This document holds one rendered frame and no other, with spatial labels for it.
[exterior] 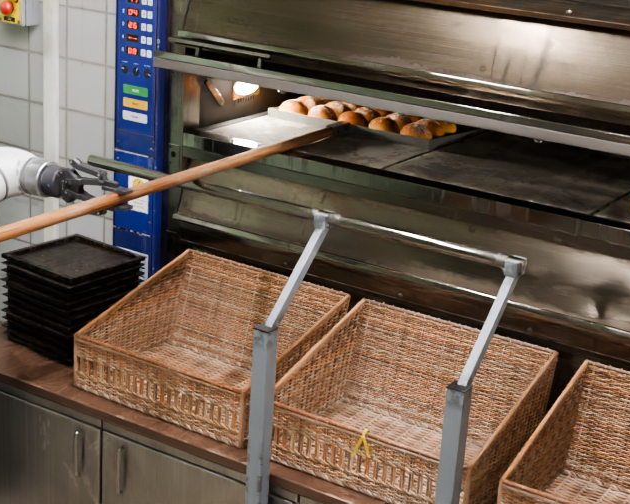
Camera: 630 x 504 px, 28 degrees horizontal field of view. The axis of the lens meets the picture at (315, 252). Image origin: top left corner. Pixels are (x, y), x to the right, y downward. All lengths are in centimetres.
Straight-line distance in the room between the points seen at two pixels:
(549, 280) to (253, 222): 86
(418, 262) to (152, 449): 82
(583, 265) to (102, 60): 153
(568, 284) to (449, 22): 69
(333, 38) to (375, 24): 12
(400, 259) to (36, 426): 107
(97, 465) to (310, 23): 127
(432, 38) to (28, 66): 137
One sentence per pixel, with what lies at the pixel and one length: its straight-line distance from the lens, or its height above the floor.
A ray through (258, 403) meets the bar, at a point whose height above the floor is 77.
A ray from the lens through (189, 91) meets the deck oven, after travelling 357.
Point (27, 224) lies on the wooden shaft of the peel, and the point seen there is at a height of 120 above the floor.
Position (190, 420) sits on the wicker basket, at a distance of 314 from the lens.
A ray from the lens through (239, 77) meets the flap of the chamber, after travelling 324.
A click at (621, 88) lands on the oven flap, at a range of 292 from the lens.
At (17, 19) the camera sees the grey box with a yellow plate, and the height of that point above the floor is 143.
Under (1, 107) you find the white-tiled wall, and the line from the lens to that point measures 405.
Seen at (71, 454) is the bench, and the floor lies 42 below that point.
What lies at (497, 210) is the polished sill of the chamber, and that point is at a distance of 310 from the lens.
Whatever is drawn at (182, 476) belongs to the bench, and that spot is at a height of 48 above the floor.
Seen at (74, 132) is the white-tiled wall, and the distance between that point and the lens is 385.
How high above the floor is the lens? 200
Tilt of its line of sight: 18 degrees down
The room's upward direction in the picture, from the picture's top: 4 degrees clockwise
